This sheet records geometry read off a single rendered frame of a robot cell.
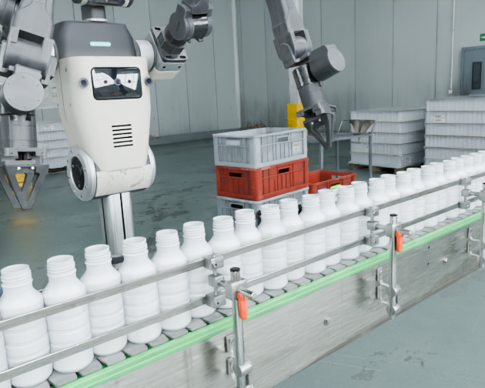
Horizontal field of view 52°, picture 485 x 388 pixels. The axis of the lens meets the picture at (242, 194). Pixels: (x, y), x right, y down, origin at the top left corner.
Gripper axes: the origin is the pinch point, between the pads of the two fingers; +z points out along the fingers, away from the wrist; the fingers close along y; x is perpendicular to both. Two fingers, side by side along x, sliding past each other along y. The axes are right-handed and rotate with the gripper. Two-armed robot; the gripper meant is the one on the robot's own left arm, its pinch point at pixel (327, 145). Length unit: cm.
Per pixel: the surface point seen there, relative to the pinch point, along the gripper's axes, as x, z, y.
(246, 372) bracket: 8, 37, -43
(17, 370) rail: 21, 24, -73
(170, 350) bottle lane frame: 15, 30, -52
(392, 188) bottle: -8.0, 14.0, 12.4
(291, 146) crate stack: 109, -38, 207
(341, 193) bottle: -2.0, 12.2, -5.5
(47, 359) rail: 20, 24, -70
